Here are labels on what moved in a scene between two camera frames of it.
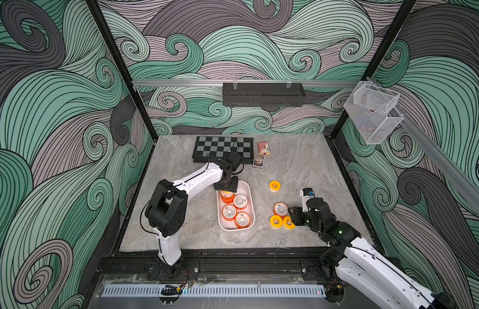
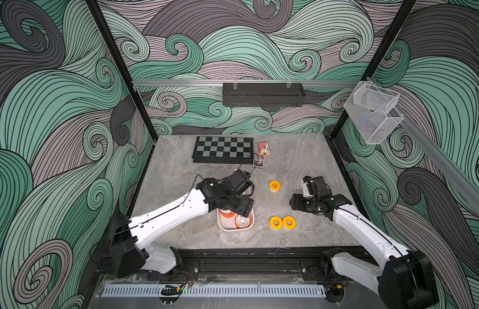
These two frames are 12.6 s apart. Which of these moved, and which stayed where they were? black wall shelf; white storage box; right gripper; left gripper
Moved: left gripper; right gripper
Stayed: black wall shelf; white storage box
